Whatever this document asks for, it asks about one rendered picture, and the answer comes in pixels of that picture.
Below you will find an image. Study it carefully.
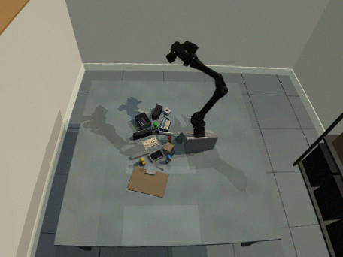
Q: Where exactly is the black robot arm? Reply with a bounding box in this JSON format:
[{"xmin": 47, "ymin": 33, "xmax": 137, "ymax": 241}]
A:
[{"xmin": 171, "ymin": 41, "xmax": 228, "ymax": 138}]

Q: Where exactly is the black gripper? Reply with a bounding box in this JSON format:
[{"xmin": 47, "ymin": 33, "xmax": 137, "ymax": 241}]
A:
[{"xmin": 166, "ymin": 41, "xmax": 189, "ymax": 63}]

